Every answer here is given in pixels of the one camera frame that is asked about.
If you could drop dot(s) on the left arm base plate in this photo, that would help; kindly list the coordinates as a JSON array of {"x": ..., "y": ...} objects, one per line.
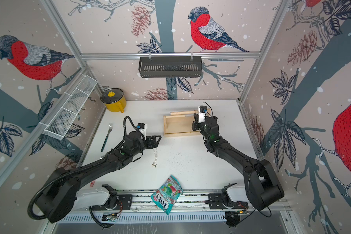
[{"x": 120, "y": 202}]

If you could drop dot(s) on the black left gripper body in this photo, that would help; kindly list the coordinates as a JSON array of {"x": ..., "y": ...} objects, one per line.
[{"x": 147, "y": 144}]

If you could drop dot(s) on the white wire mesh shelf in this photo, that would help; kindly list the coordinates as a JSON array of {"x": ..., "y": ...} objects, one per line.
[{"x": 62, "y": 124}]

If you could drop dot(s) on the black hanging metal basket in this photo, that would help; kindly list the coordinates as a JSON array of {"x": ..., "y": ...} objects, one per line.
[{"x": 170, "y": 67}]

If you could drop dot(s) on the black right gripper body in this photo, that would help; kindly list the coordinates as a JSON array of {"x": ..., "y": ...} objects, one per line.
[{"x": 198, "y": 125}]

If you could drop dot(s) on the teal handled fork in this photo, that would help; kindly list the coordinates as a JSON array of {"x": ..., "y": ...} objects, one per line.
[{"x": 110, "y": 128}]

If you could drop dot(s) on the green Foxs candy bag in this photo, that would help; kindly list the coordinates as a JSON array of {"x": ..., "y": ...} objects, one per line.
[{"x": 166, "y": 196}]

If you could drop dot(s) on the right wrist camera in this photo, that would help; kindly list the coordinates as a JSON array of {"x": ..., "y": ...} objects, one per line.
[{"x": 202, "y": 113}]

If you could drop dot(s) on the wooden jewelry display stand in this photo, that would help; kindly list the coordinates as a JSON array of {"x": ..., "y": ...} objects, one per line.
[{"x": 180, "y": 124}]

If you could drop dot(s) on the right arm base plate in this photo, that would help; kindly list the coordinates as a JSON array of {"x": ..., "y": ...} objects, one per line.
[{"x": 220, "y": 201}]

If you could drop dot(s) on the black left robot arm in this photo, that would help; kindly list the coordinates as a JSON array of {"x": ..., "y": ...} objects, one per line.
[{"x": 57, "y": 197}]

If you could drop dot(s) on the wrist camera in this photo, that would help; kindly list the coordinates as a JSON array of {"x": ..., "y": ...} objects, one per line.
[
  {"x": 202, "y": 113},
  {"x": 142, "y": 127}
]

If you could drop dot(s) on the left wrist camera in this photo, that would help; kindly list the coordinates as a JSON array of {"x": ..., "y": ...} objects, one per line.
[{"x": 142, "y": 127}]

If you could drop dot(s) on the yellow pot with lid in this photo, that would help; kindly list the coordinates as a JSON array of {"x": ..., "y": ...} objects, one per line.
[{"x": 114, "y": 100}]

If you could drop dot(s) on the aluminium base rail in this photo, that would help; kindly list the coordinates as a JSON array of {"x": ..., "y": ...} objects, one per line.
[{"x": 101, "y": 199}]

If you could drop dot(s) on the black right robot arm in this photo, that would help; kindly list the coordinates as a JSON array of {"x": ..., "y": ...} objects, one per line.
[{"x": 262, "y": 186}]

